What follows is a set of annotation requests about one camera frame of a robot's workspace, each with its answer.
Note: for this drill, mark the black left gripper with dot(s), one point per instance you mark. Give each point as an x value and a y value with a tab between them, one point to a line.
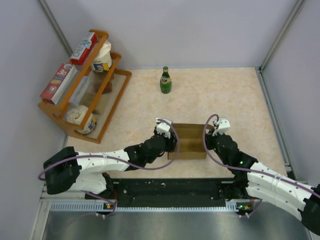
171	142

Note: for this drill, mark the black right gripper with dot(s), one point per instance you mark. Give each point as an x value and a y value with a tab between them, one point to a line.
209	138

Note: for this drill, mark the brown cardboard box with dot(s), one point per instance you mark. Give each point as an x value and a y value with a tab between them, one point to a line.
191	141

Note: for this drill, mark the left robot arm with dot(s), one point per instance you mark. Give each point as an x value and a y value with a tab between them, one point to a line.
80	171

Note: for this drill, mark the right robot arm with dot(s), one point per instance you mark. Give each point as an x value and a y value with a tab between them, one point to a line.
259	181

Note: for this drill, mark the red white box lower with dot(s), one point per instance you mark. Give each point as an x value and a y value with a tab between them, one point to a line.
59	83

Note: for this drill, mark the red white box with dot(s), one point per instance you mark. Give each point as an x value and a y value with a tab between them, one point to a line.
83	49
59	83

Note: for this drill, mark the red white box upper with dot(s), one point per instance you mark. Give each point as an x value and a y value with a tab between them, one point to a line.
83	49

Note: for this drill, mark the green glass bottle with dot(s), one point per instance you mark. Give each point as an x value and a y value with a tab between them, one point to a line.
165	81

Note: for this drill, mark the orange wooden rack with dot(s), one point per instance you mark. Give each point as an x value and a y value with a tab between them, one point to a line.
99	91

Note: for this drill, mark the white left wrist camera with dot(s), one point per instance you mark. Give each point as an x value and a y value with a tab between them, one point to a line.
163	126

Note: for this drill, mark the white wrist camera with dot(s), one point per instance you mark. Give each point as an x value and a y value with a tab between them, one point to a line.
221	126
163	126

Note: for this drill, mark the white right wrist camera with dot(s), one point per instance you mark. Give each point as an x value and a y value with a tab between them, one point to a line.
221	126

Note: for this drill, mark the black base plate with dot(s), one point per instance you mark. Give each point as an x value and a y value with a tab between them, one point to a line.
174	192

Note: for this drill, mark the grey cable duct rail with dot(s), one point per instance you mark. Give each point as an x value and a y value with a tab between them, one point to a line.
78	201

